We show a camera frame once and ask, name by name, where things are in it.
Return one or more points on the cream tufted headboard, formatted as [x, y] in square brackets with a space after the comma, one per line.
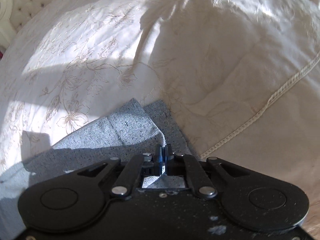
[30, 2]

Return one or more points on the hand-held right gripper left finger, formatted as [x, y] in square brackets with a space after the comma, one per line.
[158, 156]

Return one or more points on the white embroidered bedspread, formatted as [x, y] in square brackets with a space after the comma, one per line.
[200, 55]

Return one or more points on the grey-blue pants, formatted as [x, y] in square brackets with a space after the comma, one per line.
[130, 127]

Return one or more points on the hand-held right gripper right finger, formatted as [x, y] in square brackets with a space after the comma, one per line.
[166, 156]

